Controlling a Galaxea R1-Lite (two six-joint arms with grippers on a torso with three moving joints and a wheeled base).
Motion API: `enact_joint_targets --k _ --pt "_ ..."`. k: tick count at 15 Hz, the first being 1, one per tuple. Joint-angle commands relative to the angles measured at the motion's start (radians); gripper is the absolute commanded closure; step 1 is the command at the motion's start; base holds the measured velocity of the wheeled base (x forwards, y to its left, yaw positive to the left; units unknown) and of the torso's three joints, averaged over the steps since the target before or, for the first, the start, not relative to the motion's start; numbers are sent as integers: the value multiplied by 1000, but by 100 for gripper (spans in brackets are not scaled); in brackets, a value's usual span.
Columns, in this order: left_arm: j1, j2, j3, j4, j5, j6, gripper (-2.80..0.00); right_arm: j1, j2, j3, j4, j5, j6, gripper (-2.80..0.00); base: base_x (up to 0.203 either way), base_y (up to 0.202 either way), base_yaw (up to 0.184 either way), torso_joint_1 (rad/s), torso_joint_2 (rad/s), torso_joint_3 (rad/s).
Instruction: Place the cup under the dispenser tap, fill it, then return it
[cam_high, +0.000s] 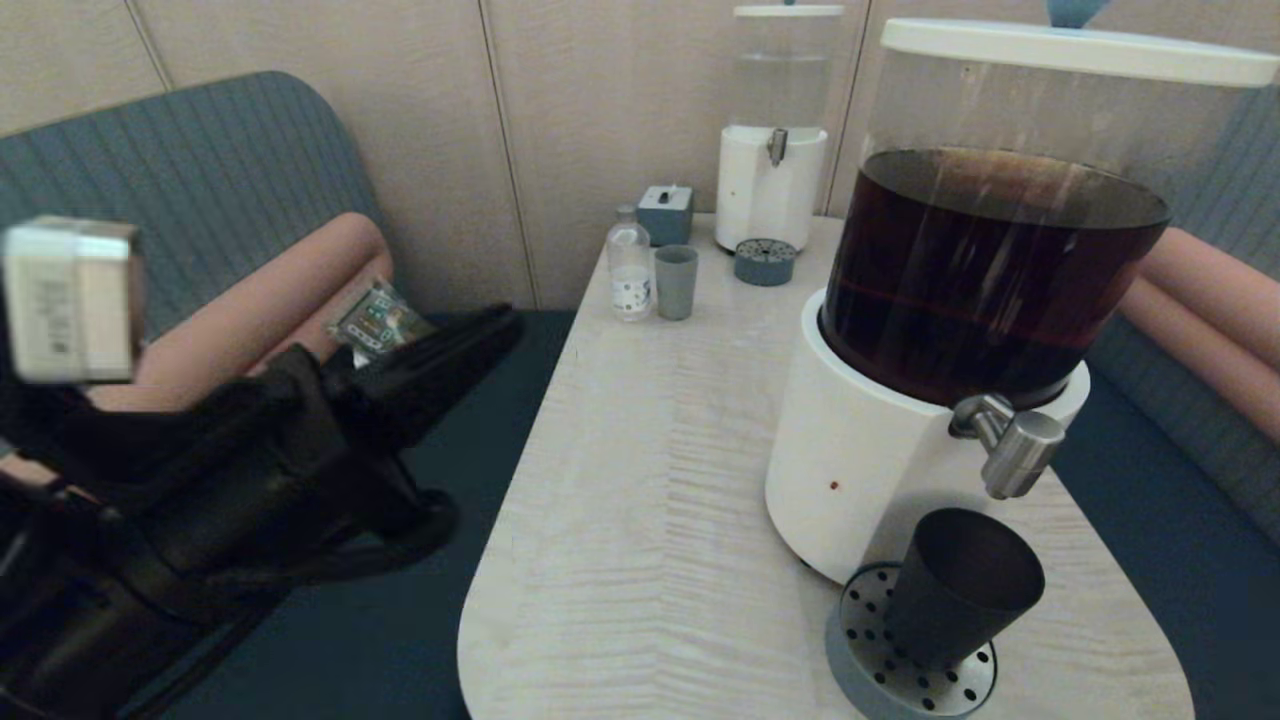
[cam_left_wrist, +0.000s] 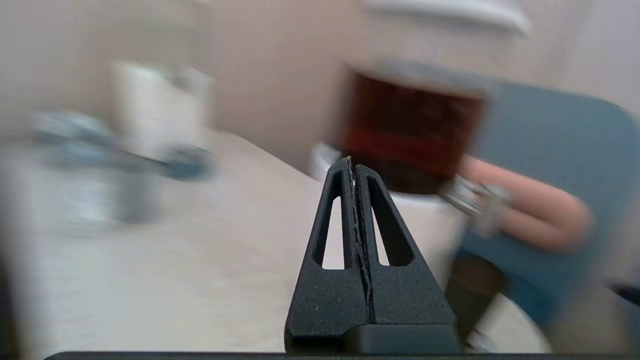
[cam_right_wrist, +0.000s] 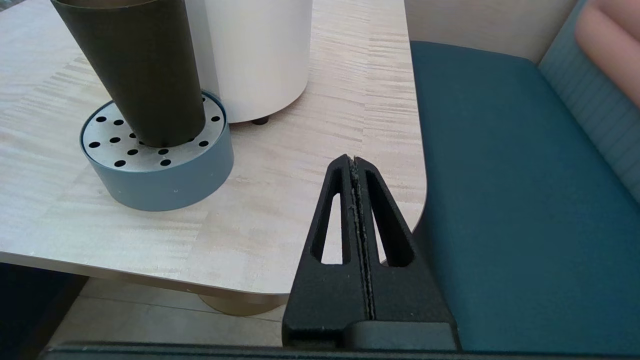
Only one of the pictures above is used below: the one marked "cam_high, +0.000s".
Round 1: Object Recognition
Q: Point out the large dark tea dispenser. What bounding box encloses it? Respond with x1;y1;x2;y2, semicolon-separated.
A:
765;0;1280;587

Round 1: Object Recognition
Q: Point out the black plastic cup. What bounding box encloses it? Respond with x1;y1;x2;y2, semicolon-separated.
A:
884;507;1046;671

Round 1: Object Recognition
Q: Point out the large silver dispenser tap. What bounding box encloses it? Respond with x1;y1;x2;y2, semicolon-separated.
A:
949;394;1067;500

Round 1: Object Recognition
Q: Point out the grey plastic cup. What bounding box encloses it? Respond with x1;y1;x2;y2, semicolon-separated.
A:
655;244;700;321

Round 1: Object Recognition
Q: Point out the green snack packet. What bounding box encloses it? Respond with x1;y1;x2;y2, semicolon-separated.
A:
330;280;437;367

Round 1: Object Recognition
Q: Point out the pink bolster cushion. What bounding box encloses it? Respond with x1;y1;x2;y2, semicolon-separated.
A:
1140;226;1280;373
0;255;394;491
1118;278;1280;446
85;212;389;411

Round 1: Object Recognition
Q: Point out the clear plastic bottle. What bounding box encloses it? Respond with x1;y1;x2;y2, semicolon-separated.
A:
606;205;654;322

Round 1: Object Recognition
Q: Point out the grey tissue box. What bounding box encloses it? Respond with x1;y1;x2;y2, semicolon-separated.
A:
637;184;695;247

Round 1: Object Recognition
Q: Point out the small grey drip tray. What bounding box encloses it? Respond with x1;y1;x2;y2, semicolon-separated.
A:
734;238;798;287

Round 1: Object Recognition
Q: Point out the small clear water dispenser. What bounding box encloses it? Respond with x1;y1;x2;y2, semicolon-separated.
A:
715;0;845;254

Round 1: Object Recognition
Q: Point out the large grey perforated drip tray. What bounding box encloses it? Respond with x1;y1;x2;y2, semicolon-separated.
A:
826;562;998;720

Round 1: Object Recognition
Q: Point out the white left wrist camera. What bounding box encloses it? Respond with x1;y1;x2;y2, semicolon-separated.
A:
0;214;142;387

